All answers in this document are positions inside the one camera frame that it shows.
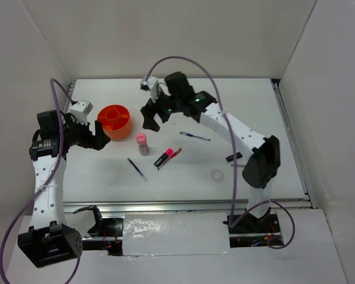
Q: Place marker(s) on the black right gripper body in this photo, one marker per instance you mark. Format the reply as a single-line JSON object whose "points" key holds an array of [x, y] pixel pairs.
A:
{"points": [[165, 105]]}

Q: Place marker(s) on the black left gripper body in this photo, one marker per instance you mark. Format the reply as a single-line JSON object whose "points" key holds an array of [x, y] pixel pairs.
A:
{"points": [[78, 134]]}

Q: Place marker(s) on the pink highlighter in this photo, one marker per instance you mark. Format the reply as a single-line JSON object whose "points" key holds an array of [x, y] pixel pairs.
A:
{"points": [[163, 157]]}

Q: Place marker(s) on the red pen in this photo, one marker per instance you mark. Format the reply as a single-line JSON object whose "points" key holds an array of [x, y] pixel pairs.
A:
{"points": [[170, 157]]}

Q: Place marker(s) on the blue refill pen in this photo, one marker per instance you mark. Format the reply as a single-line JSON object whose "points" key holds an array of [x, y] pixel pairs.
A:
{"points": [[137, 169]]}

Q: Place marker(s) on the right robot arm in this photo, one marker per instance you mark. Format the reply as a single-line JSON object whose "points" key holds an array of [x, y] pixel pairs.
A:
{"points": [[261, 154]]}

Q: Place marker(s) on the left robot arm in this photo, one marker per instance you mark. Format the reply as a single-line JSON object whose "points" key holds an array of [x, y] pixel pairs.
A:
{"points": [[49, 240]]}

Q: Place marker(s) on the orange round organizer container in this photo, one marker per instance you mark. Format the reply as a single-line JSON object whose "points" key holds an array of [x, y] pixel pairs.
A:
{"points": [[116, 121]]}

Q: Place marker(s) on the yellow highlighter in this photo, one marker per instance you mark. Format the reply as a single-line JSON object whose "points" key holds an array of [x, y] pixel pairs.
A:
{"points": [[231, 158]]}

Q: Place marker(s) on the clear tape roll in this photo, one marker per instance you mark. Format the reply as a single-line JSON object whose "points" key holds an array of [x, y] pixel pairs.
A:
{"points": [[217, 175]]}

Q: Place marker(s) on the white foil cover sheet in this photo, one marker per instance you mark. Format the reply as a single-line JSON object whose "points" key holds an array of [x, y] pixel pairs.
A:
{"points": [[176, 234]]}

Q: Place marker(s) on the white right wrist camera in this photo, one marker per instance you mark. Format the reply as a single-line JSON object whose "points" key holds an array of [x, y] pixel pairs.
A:
{"points": [[150, 85]]}

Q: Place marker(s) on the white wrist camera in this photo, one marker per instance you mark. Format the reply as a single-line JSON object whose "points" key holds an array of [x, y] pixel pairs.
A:
{"points": [[80, 111], [150, 85]]}

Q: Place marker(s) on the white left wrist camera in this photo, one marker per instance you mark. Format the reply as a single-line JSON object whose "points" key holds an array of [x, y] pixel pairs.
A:
{"points": [[80, 111]]}

